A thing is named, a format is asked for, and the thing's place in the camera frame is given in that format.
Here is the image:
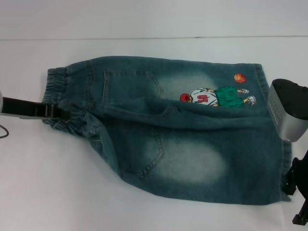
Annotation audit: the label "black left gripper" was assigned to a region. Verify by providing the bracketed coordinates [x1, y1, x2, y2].
[2, 96, 71, 120]

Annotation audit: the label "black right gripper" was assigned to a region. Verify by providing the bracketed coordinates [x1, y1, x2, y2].
[282, 148, 308, 226]

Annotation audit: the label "blue denim shorts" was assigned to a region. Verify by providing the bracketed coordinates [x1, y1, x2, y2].
[42, 55, 293, 202]

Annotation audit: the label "thin dark red cable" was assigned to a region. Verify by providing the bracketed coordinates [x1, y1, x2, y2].
[0, 123, 10, 140]

